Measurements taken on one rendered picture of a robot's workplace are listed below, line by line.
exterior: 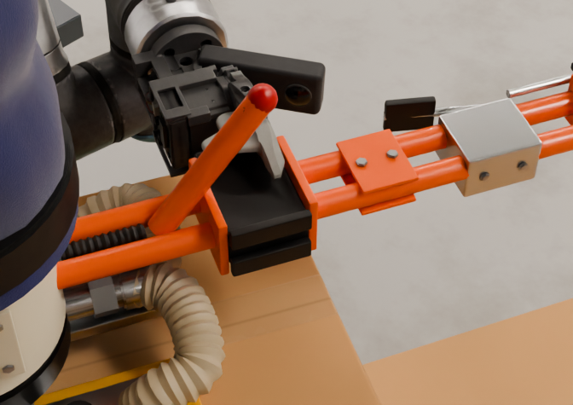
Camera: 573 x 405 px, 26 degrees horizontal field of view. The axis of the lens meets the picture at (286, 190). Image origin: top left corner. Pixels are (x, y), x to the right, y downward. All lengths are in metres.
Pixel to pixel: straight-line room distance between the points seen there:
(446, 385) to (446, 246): 0.89
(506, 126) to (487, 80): 1.71
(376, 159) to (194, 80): 0.17
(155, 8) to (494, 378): 0.69
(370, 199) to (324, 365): 0.15
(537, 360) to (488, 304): 0.75
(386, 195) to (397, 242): 1.40
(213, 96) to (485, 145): 0.24
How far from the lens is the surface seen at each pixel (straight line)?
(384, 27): 2.91
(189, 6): 1.15
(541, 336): 1.64
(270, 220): 0.98
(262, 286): 1.13
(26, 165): 0.82
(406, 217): 2.48
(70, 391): 1.06
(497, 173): 1.07
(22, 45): 0.77
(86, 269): 0.98
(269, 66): 1.11
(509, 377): 1.59
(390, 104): 1.09
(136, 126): 1.28
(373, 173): 1.03
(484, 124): 1.08
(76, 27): 1.76
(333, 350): 1.09
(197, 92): 1.08
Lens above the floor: 1.83
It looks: 47 degrees down
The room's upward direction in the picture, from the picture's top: straight up
